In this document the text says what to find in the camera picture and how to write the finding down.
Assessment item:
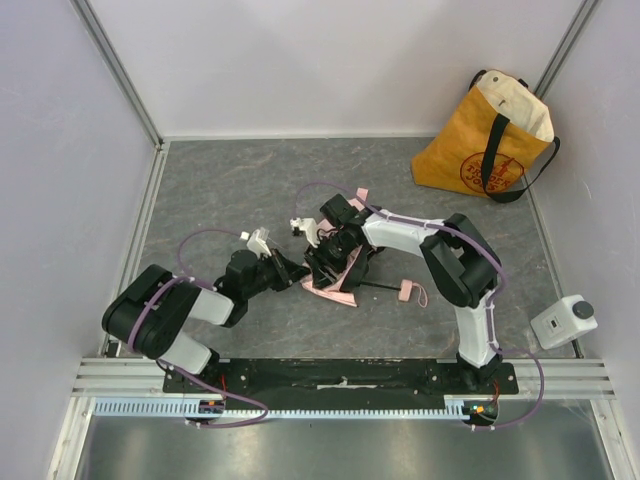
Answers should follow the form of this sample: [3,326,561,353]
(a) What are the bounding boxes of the pink folding umbrella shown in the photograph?
[299,187,431,309]

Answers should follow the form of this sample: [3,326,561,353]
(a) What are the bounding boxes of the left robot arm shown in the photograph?
[101,249,310,375]

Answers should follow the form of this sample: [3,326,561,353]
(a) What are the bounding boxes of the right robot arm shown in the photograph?
[290,194,502,386]

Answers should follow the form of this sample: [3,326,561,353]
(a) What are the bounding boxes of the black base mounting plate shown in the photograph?
[162,357,516,412]

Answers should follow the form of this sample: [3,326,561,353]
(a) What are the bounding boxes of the yellow Trader Joe's tote bag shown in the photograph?
[411,70,561,204]

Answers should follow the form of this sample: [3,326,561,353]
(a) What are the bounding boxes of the white box with grey knob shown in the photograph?
[530,295,598,350]

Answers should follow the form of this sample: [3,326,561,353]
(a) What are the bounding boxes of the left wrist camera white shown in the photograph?
[240,227,272,257]

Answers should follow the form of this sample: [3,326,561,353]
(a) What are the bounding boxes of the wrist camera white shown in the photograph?
[240,227,272,257]
[289,217,319,248]

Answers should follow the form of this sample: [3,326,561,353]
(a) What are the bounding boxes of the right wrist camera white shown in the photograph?
[289,217,319,248]

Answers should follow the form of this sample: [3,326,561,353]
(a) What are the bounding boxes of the aluminium rail frame front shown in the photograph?
[72,358,615,400]

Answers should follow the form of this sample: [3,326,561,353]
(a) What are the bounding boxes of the light blue cable duct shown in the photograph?
[93,397,469,420]

